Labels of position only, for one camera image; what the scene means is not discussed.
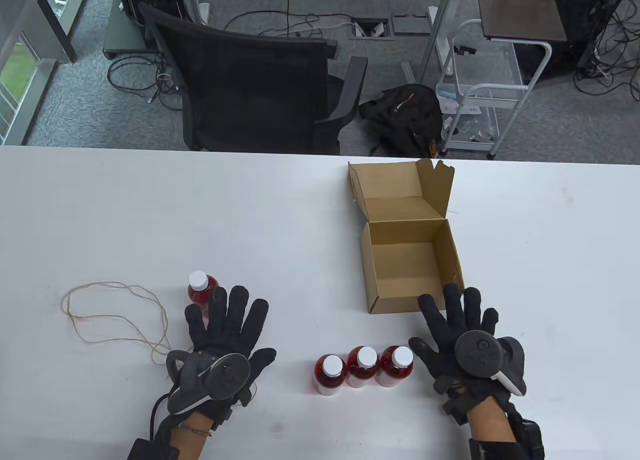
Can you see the person's right hand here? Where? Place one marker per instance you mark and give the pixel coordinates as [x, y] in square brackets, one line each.
[450, 325]

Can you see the person's left hand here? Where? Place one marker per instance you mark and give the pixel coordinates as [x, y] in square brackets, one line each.
[240, 320]

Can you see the red liquid bottle white cap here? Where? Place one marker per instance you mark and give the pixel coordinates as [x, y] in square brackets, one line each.
[198, 280]
[363, 362]
[398, 362]
[330, 372]

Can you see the brown cardboard box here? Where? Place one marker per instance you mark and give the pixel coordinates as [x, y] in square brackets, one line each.
[400, 260]

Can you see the person's left forearm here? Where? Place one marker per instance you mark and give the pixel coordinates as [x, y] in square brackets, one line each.
[192, 445]

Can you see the person's right forearm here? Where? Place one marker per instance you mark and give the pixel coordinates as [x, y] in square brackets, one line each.
[492, 425]

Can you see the open floor outlet box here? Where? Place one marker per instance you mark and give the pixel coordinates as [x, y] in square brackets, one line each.
[370, 29]

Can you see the grey handheld controller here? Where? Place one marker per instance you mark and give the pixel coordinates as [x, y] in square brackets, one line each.
[225, 380]
[480, 355]

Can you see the black backpack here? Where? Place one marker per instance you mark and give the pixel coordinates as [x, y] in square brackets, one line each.
[405, 115]

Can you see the light blue cloth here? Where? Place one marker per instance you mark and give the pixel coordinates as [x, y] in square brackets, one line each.
[447, 95]

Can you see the black mesh office chair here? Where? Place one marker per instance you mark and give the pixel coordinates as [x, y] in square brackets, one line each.
[250, 90]

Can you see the small black clamp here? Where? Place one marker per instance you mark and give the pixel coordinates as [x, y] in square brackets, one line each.
[465, 51]

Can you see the grey metal desk leg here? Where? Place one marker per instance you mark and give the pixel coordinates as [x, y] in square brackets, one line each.
[434, 35]

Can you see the grey floor cover plate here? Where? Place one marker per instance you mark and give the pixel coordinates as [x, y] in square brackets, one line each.
[410, 25]

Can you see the grey base platform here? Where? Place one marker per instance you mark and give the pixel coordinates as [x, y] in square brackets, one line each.
[122, 35]

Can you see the dark brown desk top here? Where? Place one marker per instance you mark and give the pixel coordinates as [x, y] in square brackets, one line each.
[520, 10]

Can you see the grey pillar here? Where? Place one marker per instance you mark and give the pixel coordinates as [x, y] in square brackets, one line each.
[40, 25]

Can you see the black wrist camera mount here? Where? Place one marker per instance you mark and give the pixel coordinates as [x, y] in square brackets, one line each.
[222, 415]
[455, 412]

